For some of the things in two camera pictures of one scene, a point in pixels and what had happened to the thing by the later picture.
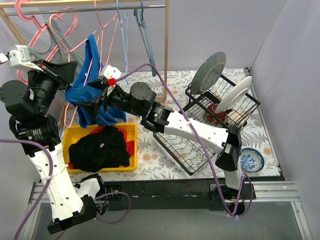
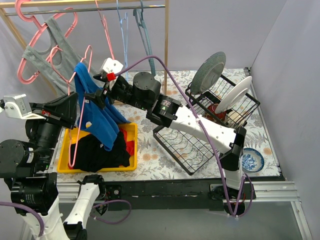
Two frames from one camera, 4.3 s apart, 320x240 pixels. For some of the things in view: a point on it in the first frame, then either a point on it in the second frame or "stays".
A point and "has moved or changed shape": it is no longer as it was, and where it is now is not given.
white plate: x=233 y=96 stays
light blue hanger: x=124 y=23 stays
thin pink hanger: x=102 y=26 -> x=103 y=20
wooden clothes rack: x=8 y=7 stays
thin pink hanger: x=65 y=125 -> x=82 y=64
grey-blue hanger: x=145 y=35 stays
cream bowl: x=235 y=119 stays
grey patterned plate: x=208 y=73 stays
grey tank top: x=60 y=50 stays
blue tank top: x=84 y=96 has moved or changed shape
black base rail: x=178 y=195 stays
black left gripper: x=53 y=73 -> x=47 y=113
